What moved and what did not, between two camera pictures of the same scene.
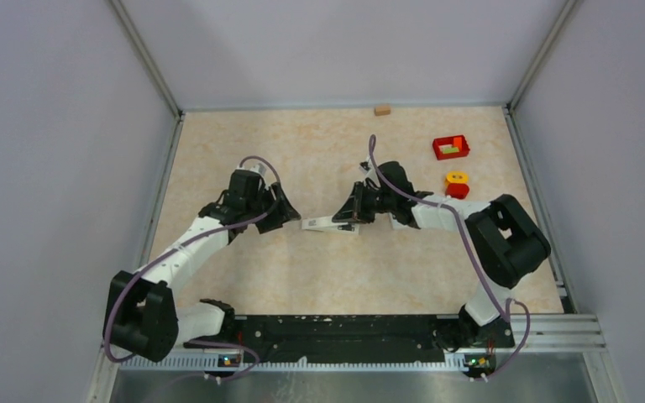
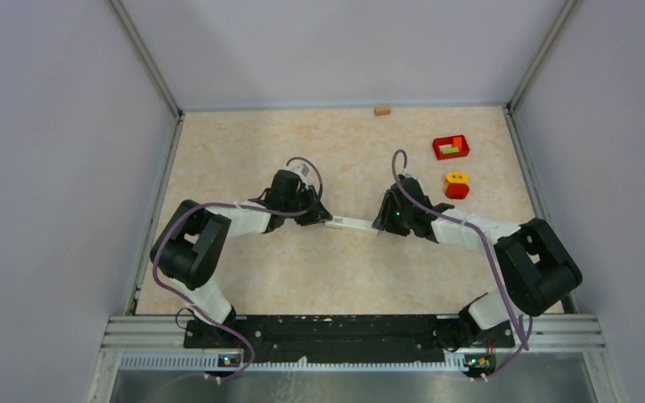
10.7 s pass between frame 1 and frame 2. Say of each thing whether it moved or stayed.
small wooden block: stayed
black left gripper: moved
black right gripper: moved
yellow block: stayed
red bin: stayed
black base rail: stayed
